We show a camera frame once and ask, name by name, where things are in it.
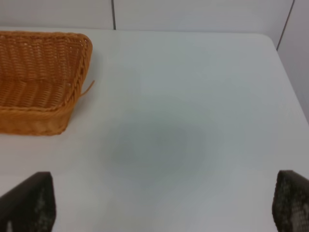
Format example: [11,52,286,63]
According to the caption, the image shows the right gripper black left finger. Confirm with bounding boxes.
[0,172,56,232]

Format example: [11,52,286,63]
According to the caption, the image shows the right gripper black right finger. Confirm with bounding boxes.
[272,170,309,232]

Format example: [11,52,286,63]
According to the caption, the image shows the orange woven wicker basket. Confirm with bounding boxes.
[0,31,93,136]

